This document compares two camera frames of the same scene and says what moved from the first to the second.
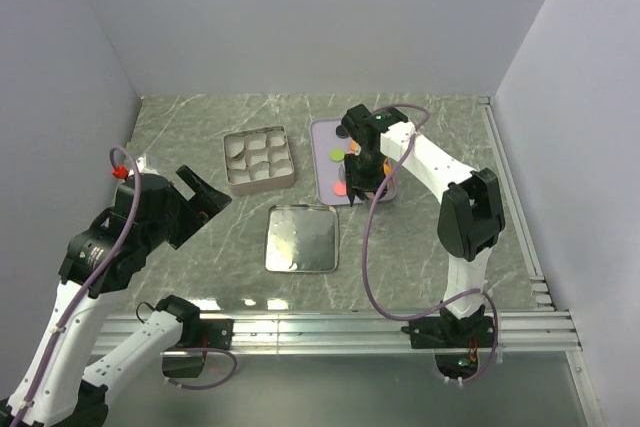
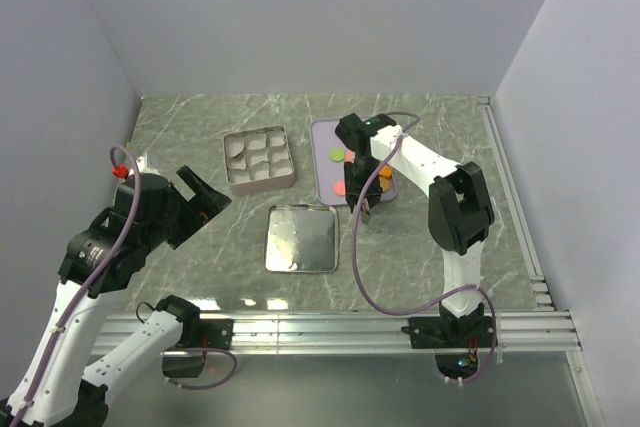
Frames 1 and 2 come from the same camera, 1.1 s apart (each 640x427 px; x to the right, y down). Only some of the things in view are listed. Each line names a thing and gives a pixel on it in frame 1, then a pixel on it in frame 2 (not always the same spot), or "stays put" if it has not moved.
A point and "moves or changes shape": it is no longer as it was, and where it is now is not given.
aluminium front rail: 525,334 stays put
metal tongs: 370,196 moves or changes shape
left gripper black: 207,199 stays put
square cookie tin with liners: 258,160 stays put
